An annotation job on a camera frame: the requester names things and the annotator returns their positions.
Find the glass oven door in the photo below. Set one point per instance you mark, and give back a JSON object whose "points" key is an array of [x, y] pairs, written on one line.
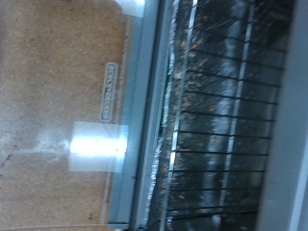
{"points": [[134, 96]]}

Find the silver toaster oven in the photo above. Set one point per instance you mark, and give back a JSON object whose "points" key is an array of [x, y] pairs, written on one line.
{"points": [[295, 128]]}

